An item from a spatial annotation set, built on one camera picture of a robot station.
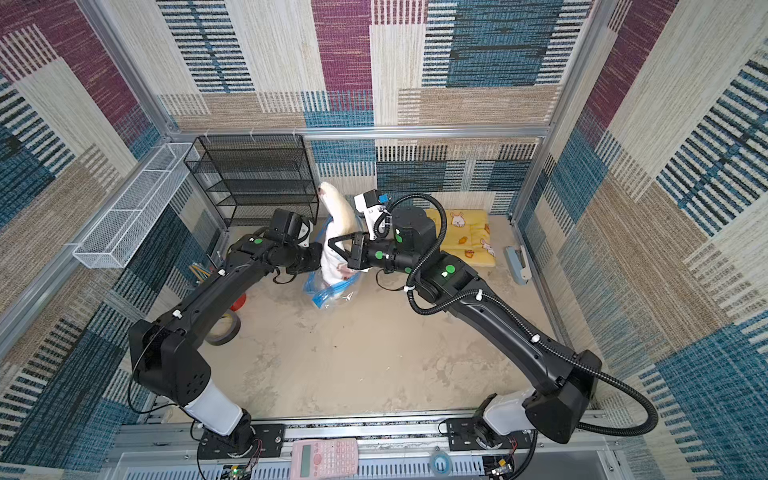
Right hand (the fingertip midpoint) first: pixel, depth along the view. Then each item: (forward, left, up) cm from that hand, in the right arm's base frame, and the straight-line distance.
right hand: (335, 248), depth 62 cm
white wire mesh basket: (+9, +53, -5) cm, 54 cm away
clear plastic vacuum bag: (-1, +2, -12) cm, 12 cm away
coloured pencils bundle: (+13, +45, -25) cm, 52 cm away
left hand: (+12, +6, -19) cm, 24 cm away
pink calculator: (-32, +5, -37) cm, 49 cm away
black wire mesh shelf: (+50, +38, -19) cm, 65 cm away
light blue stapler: (+22, -54, -36) cm, 69 cm away
